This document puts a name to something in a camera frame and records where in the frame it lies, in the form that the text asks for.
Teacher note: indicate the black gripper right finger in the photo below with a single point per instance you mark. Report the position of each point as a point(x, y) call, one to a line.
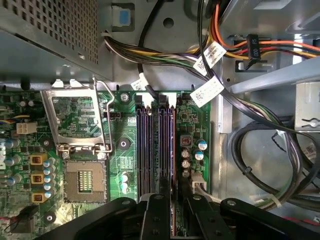
point(207, 220)

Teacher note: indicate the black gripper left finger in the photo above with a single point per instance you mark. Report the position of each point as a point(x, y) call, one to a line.
point(157, 220)

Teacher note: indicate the green RAM stick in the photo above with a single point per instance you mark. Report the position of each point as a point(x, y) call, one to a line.
point(173, 145)

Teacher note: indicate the RAM slot with black clips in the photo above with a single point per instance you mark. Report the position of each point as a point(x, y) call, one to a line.
point(140, 150)
point(162, 150)

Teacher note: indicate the RAM slot with white clips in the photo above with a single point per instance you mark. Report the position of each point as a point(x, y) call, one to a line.
point(149, 150)
point(168, 140)

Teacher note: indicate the green motherboard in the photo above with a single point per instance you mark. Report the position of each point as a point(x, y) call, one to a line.
point(117, 170)

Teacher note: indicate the black PC case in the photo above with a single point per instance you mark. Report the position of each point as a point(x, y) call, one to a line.
point(255, 155)

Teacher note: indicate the CPU socket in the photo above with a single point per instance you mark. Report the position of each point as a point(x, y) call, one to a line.
point(85, 180)

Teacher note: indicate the metal socket cover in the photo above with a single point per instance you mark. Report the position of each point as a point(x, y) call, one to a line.
point(50, 110)

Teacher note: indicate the grey metal drive cage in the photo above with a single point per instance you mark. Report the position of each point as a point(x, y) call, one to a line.
point(308, 100)

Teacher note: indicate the white four pin connector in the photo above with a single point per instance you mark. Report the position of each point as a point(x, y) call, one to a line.
point(23, 128)

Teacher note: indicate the grey power supply unit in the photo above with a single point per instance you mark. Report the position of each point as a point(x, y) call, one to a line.
point(50, 25)

